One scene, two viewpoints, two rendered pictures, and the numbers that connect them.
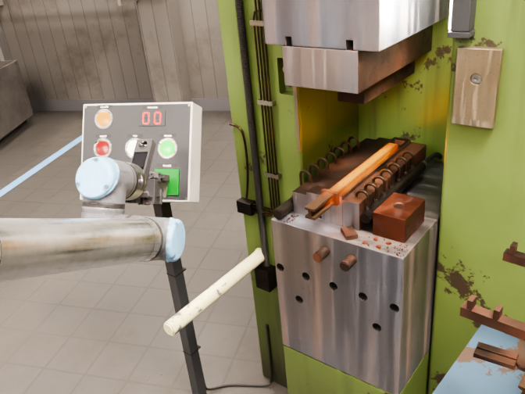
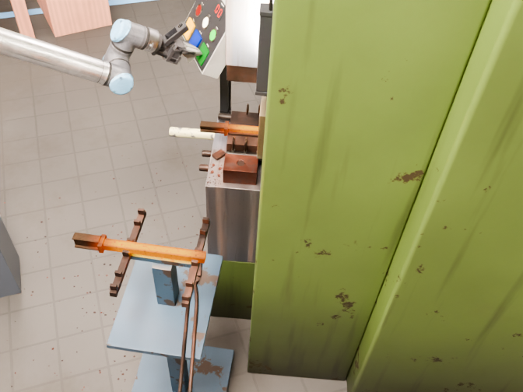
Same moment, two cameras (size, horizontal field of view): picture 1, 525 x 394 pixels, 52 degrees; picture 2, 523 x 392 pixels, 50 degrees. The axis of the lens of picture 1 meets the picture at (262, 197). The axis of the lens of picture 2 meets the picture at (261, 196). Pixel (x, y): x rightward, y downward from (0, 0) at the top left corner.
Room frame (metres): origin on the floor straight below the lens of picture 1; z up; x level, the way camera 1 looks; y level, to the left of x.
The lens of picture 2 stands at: (0.32, -1.48, 2.40)
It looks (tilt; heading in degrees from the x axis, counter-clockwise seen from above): 48 degrees down; 51
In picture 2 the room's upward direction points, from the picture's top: 4 degrees clockwise
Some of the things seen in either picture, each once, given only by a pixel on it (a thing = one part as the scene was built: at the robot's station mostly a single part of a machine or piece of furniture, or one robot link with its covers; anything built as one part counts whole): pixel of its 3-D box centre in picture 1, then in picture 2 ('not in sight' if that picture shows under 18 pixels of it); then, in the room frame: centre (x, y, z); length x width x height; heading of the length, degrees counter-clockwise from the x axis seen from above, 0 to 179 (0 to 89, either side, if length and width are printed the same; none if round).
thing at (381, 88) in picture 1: (378, 75); not in sight; (1.39, -0.34, 1.24); 0.30 x 0.07 x 0.06; 140
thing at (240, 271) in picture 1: (219, 288); (217, 135); (1.37, 0.16, 0.62); 0.44 x 0.05 x 0.05; 140
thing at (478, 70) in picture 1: (476, 87); (262, 127); (1.11, -0.48, 1.27); 0.09 x 0.02 x 0.17; 50
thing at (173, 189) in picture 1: (167, 182); (203, 54); (1.37, 0.26, 1.00); 0.07 x 0.05 x 0.07; 75
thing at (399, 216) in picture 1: (398, 216); (240, 169); (1.15, -0.33, 0.95); 0.12 x 0.09 x 0.07; 140
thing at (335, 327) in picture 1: (381, 256); (281, 194); (1.35, -0.34, 0.69); 0.56 x 0.38 x 0.45; 140
